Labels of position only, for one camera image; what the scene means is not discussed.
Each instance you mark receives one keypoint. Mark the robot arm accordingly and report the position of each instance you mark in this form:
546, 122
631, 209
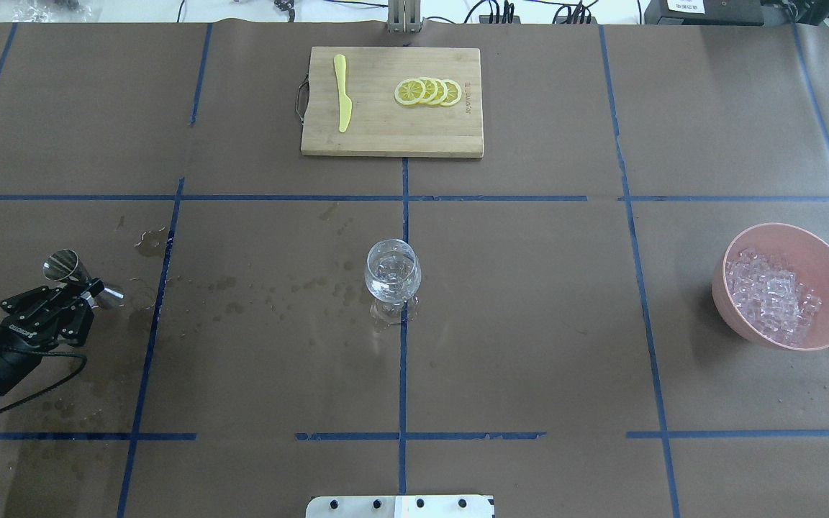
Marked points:
63, 351

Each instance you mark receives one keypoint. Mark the clear wine glass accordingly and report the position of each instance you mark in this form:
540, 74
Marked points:
392, 275

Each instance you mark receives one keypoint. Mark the pink bowl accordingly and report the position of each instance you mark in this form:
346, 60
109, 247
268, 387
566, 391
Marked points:
810, 256

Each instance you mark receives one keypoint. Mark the clear ice cubes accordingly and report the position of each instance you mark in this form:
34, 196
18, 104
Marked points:
771, 296

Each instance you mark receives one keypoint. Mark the yellow plastic knife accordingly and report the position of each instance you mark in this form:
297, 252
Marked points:
345, 103

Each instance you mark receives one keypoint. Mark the white pedestal column base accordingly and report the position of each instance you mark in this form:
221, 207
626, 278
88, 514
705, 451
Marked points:
430, 505

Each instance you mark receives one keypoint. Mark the lemon slice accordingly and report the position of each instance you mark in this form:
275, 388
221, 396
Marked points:
429, 92
410, 92
440, 92
453, 93

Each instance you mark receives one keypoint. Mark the steel double jigger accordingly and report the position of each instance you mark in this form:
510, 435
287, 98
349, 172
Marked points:
65, 267

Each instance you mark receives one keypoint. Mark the aluminium frame post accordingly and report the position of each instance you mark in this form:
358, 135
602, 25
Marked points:
404, 16

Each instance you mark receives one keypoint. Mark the bamboo cutting board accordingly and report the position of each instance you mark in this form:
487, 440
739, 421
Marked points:
380, 127

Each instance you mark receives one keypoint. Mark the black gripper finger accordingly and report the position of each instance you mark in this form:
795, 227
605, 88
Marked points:
44, 303
67, 321

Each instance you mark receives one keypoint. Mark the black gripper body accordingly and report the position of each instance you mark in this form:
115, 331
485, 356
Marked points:
3, 357

